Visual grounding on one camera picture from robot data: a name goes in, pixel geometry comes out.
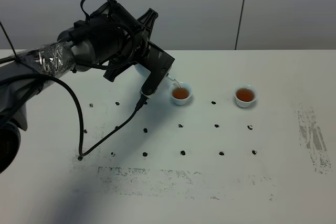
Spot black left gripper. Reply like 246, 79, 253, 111
103, 7, 158, 82

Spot light blue porcelain teapot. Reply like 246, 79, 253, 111
134, 64, 181, 88

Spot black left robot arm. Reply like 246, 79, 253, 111
1, 0, 173, 170

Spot left light blue teacup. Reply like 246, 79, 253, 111
169, 82, 193, 106

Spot light blue teacup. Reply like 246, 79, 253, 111
234, 85, 258, 109
169, 82, 193, 106

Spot right light blue teacup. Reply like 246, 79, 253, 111
234, 85, 258, 109

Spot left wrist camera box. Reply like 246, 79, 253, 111
138, 41, 175, 97

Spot black left camera cable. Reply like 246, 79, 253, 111
0, 0, 148, 158

